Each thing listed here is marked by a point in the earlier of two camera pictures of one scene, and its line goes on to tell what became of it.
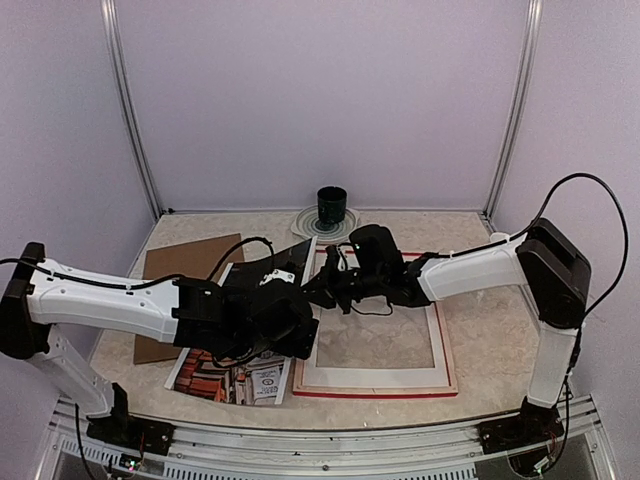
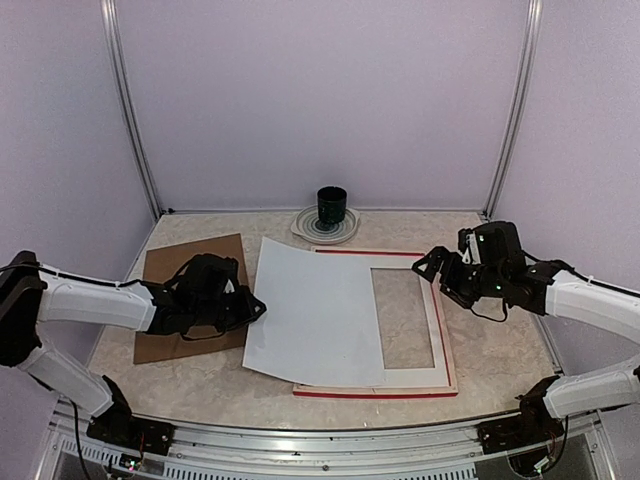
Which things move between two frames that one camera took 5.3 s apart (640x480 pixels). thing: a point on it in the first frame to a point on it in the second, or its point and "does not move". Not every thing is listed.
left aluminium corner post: [117, 68] does not move
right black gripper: [324, 283] to [437, 255]
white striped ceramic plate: [307, 224] does not move
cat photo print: [258, 381] to [320, 319]
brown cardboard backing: [195, 261] does not move
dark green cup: [332, 202] does not move
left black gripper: [289, 347] to [249, 310]
